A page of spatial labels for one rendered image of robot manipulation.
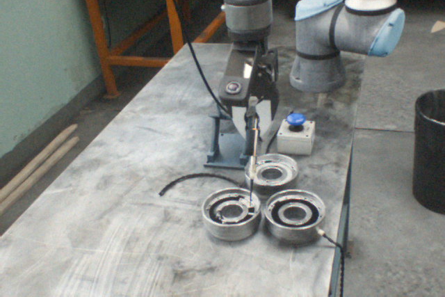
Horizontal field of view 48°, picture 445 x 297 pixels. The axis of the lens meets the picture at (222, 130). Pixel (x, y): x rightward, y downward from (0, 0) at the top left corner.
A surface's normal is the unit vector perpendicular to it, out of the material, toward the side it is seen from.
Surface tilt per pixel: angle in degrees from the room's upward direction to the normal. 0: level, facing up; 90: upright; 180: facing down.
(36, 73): 90
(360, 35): 92
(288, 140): 90
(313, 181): 0
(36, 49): 90
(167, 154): 0
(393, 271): 0
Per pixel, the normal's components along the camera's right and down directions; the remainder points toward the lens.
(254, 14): 0.18, 0.48
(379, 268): -0.09, -0.86
